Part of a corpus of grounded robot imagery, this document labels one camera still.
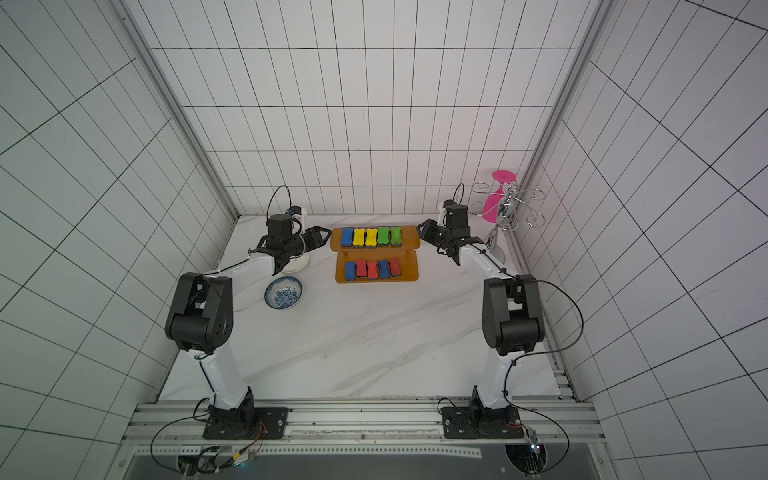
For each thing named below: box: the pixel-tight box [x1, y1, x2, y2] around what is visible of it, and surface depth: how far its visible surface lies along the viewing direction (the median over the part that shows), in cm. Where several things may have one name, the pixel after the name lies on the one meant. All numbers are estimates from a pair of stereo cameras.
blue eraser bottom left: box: [345, 262, 357, 281], surface depth 102 cm
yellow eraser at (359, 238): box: [353, 228, 365, 249], surface depth 94 cm
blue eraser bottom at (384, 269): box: [378, 259, 391, 279], surface depth 102 cm
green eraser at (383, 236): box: [377, 227, 389, 247], surface depth 94 cm
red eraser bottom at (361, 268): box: [356, 259, 368, 278], surface depth 102 cm
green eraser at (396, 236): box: [390, 226, 402, 247], surface depth 94 cm
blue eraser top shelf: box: [340, 227, 354, 248], surface depth 95 cm
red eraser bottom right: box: [389, 258, 402, 277], surface depth 103 cm
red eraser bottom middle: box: [367, 261, 379, 280], surface depth 102 cm
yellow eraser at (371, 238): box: [365, 228, 378, 249], surface depth 94 cm
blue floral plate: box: [264, 276, 303, 310], surface depth 97 cm
